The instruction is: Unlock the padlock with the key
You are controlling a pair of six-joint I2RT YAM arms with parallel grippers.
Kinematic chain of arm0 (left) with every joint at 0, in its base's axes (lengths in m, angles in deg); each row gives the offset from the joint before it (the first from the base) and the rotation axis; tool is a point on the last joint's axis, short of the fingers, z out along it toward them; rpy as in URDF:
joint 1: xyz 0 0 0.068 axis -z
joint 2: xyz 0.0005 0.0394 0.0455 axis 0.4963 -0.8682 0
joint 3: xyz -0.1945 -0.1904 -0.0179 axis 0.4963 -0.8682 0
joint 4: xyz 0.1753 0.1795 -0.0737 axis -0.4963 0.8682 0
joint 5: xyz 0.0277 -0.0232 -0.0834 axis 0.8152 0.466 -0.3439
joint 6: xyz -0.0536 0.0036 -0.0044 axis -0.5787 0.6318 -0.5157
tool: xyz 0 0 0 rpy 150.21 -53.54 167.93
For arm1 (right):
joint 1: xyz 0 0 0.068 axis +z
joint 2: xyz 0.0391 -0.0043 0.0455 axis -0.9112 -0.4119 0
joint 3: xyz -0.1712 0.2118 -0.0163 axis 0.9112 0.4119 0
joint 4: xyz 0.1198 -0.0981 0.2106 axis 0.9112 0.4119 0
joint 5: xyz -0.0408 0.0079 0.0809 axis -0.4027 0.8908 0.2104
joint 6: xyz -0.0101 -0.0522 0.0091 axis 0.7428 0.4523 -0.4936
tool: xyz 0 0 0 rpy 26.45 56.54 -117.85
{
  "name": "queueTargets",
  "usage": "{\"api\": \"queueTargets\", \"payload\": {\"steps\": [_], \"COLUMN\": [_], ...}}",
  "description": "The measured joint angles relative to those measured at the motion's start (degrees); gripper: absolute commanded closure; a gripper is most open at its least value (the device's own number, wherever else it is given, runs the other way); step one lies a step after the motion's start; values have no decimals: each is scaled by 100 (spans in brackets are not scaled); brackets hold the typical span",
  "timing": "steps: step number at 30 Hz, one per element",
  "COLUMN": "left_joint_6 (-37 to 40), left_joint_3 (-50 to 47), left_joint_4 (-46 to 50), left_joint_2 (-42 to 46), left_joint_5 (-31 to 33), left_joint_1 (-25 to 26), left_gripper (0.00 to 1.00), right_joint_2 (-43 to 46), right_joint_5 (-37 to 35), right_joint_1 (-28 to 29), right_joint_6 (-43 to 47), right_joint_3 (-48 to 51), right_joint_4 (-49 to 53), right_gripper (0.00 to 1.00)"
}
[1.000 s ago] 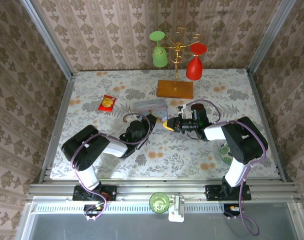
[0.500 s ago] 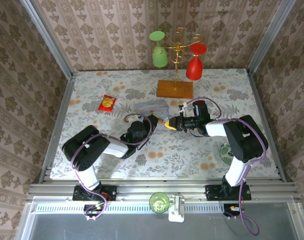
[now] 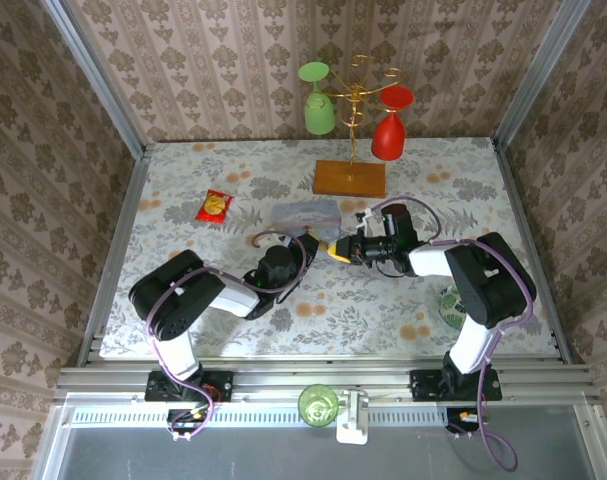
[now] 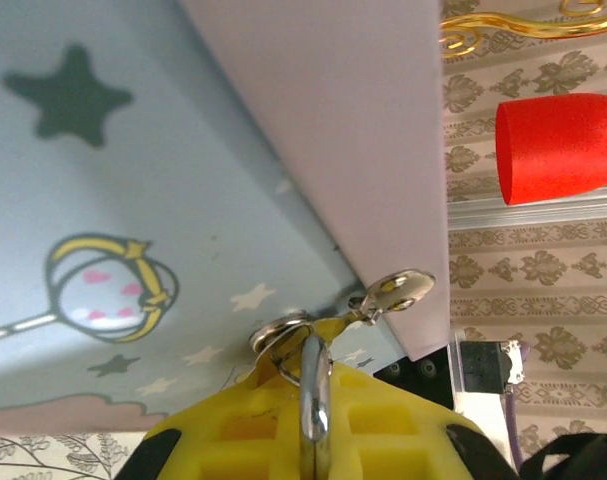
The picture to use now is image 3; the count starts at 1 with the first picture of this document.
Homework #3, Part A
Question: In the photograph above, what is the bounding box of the gold wire rack wooden base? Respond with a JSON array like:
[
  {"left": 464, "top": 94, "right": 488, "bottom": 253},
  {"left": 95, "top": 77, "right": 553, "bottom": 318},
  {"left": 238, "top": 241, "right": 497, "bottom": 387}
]
[{"left": 311, "top": 53, "right": 409, "bottom": 200}]

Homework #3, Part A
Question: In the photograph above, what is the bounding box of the floral tablecloth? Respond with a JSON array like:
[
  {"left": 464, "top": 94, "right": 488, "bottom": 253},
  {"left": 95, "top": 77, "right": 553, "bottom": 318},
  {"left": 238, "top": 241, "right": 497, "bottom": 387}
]
[{"left": 100, "top": 137, "right": 559, "bottom": 359}]

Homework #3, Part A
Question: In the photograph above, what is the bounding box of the red snack packet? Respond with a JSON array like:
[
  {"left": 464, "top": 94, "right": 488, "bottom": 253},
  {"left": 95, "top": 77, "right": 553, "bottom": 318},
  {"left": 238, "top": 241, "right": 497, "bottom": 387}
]
[{"left": 195, "top": 188, "right": 234, "bottom": 224}]

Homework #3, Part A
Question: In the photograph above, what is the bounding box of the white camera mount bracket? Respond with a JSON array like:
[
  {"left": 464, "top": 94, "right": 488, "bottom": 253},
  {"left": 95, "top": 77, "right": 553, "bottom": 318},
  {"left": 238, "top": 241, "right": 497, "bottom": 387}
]
[{"left": 335, "top": 389, "right": 370, "bottom": 446}]

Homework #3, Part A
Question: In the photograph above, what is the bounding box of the slotted grey cable duct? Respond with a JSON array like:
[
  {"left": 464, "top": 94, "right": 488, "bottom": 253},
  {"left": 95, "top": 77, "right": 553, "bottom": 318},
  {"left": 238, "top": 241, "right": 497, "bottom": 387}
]
[{"left": 70, "top": 405, "right": 449, "bottom": 426}]

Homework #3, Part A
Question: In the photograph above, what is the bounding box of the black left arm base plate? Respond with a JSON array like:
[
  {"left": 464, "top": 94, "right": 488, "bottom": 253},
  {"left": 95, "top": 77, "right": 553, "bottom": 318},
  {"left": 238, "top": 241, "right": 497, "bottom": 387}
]
[{"left": 145, "top": 370, "right": 234, "bottom": 404}]

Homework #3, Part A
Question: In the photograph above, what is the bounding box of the black connector box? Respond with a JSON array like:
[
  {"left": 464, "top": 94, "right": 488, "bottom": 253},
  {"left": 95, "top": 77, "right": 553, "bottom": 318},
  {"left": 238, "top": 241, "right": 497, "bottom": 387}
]
[
  {"left": 445, "top": 407, "right": 489, "bottom": 436},
  {"left": 166, "top": 408, "right": 210, "bottom": 436}
]

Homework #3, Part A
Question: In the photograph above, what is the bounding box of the aluminium corner post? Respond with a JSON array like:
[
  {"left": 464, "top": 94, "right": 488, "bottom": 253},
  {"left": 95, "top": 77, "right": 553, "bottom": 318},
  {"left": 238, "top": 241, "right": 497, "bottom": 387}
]
[
  {"left": 40, "top": 0, "right": 149, "bottom": 159},
  {"left": 492, "top": 0, "right": 594, "bottom": 151}
]

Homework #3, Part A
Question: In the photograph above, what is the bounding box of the red wine glass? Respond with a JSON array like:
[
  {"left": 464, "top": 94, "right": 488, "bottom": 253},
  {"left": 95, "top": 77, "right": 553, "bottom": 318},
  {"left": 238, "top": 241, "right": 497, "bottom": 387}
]
[{"left": 370, "top": 84, "right": 414, "bottom": 162}]

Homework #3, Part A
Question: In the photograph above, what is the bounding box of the aluminium front rail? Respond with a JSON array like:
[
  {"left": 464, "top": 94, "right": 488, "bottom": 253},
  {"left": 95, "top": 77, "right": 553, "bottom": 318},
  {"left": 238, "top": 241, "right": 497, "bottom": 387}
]
[{"left": 52, "top": 357, "right": 604, "bottom": 404}]

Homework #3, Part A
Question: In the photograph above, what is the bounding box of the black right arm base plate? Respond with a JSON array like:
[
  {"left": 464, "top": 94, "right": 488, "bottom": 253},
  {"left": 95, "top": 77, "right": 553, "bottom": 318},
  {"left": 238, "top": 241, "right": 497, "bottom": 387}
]
[{"left": 410, "top": 368, "right": 503, "bottom": 402}]

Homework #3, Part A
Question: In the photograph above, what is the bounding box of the grey metal panel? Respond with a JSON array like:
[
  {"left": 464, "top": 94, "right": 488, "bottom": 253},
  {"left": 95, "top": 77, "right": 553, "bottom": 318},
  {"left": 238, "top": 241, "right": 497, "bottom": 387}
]
[{"left": 32, "top": 394, "right": 607, "bottom": 480}]

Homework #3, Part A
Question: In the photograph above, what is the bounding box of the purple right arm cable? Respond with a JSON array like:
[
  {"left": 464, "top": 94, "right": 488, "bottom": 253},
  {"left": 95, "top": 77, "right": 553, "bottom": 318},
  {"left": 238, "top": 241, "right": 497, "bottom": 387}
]
[{"left": 370, "top": 196, "right": 534, "bottom": 474}]

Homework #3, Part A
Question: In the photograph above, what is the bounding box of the leaf pattern bowl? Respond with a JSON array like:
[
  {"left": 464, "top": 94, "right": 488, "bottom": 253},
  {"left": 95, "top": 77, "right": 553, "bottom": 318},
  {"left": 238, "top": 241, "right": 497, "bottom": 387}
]
[{"left": 436, "top": 284, "right": 467, "bottom": 331}]

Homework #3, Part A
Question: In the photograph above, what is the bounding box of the green wine glass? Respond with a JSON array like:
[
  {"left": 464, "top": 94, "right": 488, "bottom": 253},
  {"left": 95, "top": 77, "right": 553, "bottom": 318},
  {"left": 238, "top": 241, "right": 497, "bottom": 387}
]
[{"left": 297, "top": 61, "right": 336, "bottom": 136}]

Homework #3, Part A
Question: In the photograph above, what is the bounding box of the clear green cup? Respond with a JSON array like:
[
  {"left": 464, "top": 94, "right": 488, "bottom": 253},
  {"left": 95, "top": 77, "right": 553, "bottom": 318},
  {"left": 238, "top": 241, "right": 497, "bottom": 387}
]
[{"left": 296, "top": 383, "right": 340, "bottom": 429}]

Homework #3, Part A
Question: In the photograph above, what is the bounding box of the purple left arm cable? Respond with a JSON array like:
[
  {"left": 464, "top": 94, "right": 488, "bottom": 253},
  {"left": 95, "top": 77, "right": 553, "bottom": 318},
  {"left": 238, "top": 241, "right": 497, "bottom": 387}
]
[{"left": 145, "top": 229, "right": 308, "bottom": 442}]

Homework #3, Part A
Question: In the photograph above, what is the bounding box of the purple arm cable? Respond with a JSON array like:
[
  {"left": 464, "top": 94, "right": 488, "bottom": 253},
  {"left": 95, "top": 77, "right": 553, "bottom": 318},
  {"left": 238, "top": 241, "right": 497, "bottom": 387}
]
[
  {"left": 145, "top": 229, "right": 308, "bottom": 442},
  {"left": 370, "top": 196, "right": 534, "bottom": 474}
]

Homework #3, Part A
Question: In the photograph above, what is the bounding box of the aluminium side rail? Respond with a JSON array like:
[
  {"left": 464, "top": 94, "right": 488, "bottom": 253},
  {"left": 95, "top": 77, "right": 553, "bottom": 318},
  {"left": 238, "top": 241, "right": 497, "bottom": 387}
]
[
  {"left": 490, "top": 139, "right": 574, "bottom": 364},
  {"left": 75, "top": 144, "right": 152, "bottom": 366}
]

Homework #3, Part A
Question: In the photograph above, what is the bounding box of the blue cartoon tin box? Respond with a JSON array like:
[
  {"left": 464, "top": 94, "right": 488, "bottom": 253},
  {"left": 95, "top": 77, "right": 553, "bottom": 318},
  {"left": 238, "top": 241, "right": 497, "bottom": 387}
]
[{"left": 271, "top": 199, "right": 343, "bottom": 242}]

